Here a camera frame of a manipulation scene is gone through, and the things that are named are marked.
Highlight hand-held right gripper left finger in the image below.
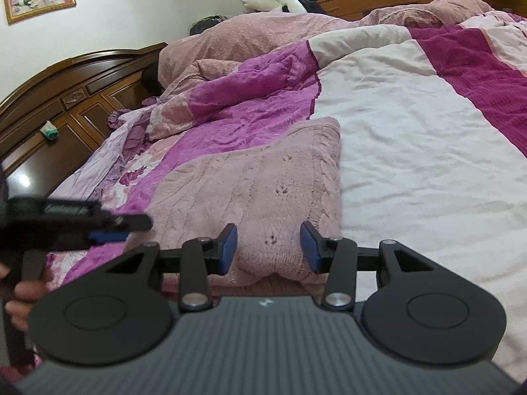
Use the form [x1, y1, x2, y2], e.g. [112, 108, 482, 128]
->
[88, 222, 239, 312]

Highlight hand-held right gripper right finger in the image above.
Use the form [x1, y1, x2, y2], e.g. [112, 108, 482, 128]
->
[299, 221, 439, 311]

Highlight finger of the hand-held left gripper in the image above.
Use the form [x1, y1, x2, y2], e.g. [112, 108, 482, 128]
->
[88, 231, 129, 245]
[108, 213, 154, 234]

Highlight pink cable-knit sweater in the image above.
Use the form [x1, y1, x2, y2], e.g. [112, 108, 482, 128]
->
[152, 116, 343, 288]

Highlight person's left hand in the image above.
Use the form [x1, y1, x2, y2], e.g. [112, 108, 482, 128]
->
[0, 264, 55, 330]

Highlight lavender floral bedsheet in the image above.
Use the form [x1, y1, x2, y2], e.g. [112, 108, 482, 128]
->
[51, 94, 174, 215]

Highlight small white and green object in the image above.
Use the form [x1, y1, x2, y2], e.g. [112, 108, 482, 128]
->
[41, 119, 59, 143]

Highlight carved wooden headboard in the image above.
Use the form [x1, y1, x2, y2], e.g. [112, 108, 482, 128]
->
[0, 42, 170, 200]

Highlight purple floral quilt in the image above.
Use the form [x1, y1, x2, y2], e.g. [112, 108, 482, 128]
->
[44, 43, 322, 297]

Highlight dark round object behind duvet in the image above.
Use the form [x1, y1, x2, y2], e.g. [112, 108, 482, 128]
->
[189, 15, 230, 36]

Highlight pink pillows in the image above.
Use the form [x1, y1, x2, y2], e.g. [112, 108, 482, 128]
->
[157, 0, 493, 92]

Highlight black clothing pile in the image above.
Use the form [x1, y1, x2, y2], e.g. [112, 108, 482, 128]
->
[295, 0, 329, 14]

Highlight white plush toy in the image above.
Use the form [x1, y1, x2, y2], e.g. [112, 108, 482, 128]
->
[241, 0, 306, 14]

